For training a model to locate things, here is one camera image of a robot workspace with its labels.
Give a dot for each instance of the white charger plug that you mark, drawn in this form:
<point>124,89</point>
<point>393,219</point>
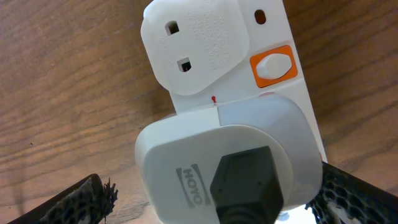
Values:
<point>240,162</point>

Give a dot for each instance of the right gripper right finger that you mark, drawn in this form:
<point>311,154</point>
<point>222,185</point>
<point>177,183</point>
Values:
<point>344,198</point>

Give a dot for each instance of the white power strip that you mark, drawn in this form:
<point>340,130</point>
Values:
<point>251,50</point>

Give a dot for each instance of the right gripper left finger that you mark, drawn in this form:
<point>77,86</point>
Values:
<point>87,201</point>

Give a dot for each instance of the white UK plug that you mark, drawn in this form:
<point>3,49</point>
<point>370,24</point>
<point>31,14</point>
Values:
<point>192,43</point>

